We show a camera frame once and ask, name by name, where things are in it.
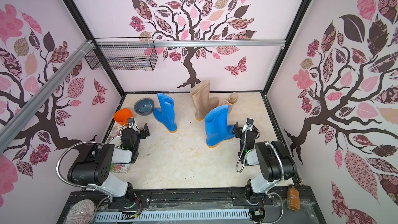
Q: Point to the aluminium rail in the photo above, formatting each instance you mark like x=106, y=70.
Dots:
x=13, y=128
x=196, y=43

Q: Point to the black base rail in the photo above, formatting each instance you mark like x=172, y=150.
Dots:
x=237, y=196

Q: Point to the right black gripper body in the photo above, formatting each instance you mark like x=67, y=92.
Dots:
x=238, y=131

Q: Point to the floral placemat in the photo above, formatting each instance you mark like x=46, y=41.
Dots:
x=113, y=138

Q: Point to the orange plastic cup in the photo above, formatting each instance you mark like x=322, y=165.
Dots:
x=122, y=116

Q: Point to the round wire fan guard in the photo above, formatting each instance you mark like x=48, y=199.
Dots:
x=83, y=212

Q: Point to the tall beige rain boot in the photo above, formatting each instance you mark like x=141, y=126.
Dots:
x=202, y=101

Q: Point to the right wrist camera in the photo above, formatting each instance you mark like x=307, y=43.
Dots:
x=250, y=122

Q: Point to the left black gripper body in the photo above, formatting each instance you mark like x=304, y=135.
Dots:
x=143, y=134

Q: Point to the blue rain boot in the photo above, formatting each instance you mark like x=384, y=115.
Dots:
x=166, y=114
x=216, y=126

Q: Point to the left aluminium rail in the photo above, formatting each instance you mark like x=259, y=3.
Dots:
x=13, y=128

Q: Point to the white slotted cable duct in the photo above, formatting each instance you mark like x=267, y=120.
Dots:
x=172, y=216

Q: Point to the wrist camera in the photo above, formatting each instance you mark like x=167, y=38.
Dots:
x=131, y=120
x=250, y=122

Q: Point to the black wire basket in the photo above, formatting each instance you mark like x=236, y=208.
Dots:
x=131, y=54

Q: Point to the rear aluminium rail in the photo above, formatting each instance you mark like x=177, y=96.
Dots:
x=196, y=43

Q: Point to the orange brown bottle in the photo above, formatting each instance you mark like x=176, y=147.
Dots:
x=293, y=198

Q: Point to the grey blue bowl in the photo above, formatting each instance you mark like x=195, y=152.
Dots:
x=144, y=107

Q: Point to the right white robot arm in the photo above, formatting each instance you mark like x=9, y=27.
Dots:
x=274, y=160

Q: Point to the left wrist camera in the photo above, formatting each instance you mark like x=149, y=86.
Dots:
x=131, y=120

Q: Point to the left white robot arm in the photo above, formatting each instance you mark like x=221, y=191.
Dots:
x=92, y=168

